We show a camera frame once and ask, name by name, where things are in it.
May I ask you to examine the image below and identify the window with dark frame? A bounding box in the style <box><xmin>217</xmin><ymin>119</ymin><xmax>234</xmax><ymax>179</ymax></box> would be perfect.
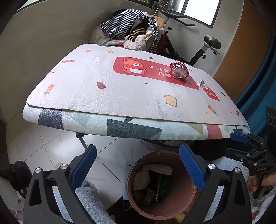
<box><xmin>134</xmin><ymin>0</ymin><xmax>221</xmax><ymax>28</ymax></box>

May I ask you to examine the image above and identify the geometric pattern folding table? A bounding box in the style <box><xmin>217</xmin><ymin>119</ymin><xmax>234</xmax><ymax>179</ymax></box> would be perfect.
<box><xmin>22</xmin><ymin>103</ymin><xmax>250</xmax><ymax>140</ymax></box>

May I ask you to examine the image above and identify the black exercise bike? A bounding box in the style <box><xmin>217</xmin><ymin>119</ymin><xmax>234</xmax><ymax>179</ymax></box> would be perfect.
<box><xmin>155</xmin><ymin>12</ymin><xmax>221</xmax><ymax>65</ymax></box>

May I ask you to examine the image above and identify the right hand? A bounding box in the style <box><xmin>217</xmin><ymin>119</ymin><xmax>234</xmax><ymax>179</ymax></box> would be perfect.
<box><xmin>247</xmin><ymin>172</ymin><xmax>276</xmax><ymax>193</ymax></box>

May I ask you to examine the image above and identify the brown round trash bin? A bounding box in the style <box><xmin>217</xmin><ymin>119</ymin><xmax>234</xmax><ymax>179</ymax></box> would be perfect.
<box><xmin>126</xmin><ymin>150</ymin><xmax>196</xmax><ymax>220</ymax></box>

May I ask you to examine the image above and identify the black plastic cutlery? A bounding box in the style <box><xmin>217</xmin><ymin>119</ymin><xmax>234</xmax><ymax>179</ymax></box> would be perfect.
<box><xmin>198</xmin><ymin>79</ymin><xmax>204</xmax><ymax>86</ymax></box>

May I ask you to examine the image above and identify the striped navy white garment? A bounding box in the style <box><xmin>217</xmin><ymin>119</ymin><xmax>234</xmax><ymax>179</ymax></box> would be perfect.
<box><xmin>99</xmin><ymin>9</ymin><xmax>159</xmax><ymax>53</ymax></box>

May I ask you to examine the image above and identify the black slipper on floor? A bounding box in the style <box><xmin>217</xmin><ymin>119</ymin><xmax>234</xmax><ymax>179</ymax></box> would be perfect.
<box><xmin>1</xmin><ymin>161</ymin><xmax>32</xmax><ymax>199</ymax></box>

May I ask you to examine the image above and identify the beige fleece clothing pile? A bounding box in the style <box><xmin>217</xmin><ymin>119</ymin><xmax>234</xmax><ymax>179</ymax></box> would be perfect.
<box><xmin>89</xmin><ymin>19</ymin><xmax>155</xmax><ymax>51</ymax></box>

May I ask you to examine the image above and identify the blue curtain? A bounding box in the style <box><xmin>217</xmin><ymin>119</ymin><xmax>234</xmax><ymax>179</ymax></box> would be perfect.
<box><xmin>235</xmin><ymin>34</ymin><xmax>276</xmax><ymax>137</ymax></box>

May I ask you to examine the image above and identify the tan leather chair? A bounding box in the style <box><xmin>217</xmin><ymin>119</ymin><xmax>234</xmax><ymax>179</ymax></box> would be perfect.
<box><xmin>149</xmin><ymin>15</ymin><xmax>165</xmax><ymax>41</ymax></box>

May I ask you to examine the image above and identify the wooden door panel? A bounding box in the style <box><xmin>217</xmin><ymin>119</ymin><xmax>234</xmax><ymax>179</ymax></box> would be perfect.
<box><xmin>214</xmin><ymin>1</ymin><xmax>272</xmax><ymax>101</ymax></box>

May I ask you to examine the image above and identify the white cartoon bear mat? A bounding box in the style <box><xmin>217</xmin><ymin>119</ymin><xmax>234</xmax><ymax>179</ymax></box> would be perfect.
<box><xmin>26</xmin><ymin>44</ymin><xmax>247</xmax><ymax>126</ymax></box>

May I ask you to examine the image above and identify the crushed red soda can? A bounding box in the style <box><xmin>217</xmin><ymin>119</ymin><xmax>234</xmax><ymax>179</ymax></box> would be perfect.
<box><xmin>170</xmin><ymin>62</ymin><xmax>189</xmax><ymax>79</ymax></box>

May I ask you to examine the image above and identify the white green paper wrapper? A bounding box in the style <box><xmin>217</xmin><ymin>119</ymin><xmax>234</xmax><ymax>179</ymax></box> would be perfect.
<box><xmin>144</xmin><ymin>164</ymin><xmax>173</xmax><ymax>175</ymax></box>

